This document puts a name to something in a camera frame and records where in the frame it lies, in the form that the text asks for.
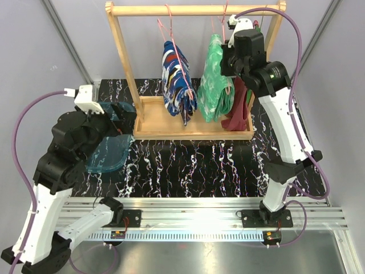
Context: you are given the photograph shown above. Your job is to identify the blue patterned trousers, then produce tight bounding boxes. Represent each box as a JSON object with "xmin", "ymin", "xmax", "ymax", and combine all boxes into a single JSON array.
[{"xmin": 161, "ymin": 41, "xmax": 198, "ymax": 126}]

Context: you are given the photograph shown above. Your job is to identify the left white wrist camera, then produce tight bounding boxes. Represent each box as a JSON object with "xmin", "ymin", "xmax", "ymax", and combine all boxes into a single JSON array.
[{"xmin": 63, "ymin": 84, "xmax": 104, "ymax": 114}]

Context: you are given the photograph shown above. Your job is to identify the aluminium mounting rail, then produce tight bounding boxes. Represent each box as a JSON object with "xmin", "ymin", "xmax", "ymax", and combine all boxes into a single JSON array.
[{"xmin": 56, "ymin": 197, "xmax": 349, "ymax": 243}]

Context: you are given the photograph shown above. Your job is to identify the pink wire hanger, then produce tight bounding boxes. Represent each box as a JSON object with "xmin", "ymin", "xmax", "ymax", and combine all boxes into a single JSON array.
[
  {"xmin": 157, "ymin": 3, "xmax": 193, "ymax": 100},
  {"xmin": 210, "ymin": 0, "xmax": 230, "ymax": 95}
]

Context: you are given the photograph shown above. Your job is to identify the green tie-dye trousers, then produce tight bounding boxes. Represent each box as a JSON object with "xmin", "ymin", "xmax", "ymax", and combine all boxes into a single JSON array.
[{"xmin": 197, "ymin": 34, "xmax": 235, "ymax": 123}]

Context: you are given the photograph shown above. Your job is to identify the purple cable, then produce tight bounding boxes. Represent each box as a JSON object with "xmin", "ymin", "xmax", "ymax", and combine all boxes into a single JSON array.
[
  {"xmin": 233, "ymin": 7, "xmax": 331, "ymax": 200},
  {"xmin": 10, "ymin": 90, "xmax": 69, "ymax": 274}
]

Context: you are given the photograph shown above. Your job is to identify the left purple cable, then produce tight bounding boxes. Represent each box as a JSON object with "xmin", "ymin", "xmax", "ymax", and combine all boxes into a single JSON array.
[{"xmin": 10, "ymin": 90, "xmax": 69, "ymax": 274}]

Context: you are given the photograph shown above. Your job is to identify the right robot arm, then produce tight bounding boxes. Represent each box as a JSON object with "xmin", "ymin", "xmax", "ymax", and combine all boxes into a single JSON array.
[{"xmin": 221, "ymin": 29, "xmax": 323, "ymax": 226}]

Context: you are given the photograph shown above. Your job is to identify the green hanger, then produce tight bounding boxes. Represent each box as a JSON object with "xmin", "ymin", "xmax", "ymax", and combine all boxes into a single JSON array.
[{"xmin": 245, "ymin": 20, "xmax": 266, "ymax": 98}]

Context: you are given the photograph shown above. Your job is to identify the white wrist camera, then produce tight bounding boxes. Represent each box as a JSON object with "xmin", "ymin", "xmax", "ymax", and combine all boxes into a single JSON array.
[
  {"xmin": 227, "ymin": 14, "xmax": 253, "ymax": 48},
  {"xmin": 63, "ymin": 84, "xmax": 104, "ymax": 114}
]

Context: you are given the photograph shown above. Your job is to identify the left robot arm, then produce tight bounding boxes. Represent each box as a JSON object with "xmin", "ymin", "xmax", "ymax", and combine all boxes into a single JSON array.
[{"xmin": 1, "ymin": 104, "xmax": 136, "ymax": 273}]

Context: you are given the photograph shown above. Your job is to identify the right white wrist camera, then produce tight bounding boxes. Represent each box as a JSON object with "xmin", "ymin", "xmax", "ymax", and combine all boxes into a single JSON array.
[{"xmin": 227, "ymin": 14, "xmax": 253, "ymax": 48}]

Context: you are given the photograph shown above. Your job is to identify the blue transparent plastic bin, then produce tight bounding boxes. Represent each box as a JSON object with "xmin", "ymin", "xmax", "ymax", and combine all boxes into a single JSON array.
[{"xmin": 86, "ymin": 102, "xmax": 133, "ymax": 173}]

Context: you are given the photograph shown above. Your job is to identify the maroon tank top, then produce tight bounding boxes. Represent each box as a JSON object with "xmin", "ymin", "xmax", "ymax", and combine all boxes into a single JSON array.
[{"xmin": 221, "ymin": 77, "xmax": 248, "ymax": 131}]

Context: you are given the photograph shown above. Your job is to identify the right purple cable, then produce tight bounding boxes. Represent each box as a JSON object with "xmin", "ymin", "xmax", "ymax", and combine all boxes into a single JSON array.
[{"xmin": 233, "ymin": 7, "xmax": 331, "ymax": 200}]

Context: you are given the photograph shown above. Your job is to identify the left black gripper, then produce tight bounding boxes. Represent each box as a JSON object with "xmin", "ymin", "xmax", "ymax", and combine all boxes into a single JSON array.
[{"xmin": 77, "ymin": 101, "xmax": 137, "ymax": 160}]

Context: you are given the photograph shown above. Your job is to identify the wooden clothes rack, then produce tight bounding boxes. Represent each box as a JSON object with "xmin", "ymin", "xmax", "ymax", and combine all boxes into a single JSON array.
[{"xmin": 105, "ymin": 1, "xmax": 286, "ymax": 140}]

